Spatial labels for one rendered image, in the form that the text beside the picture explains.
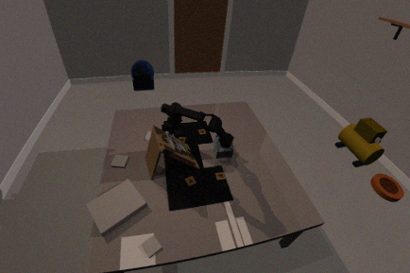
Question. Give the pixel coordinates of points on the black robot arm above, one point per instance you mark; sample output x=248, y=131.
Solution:
x=215, y=125

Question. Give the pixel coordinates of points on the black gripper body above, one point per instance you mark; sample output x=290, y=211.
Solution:
x=178, y=132

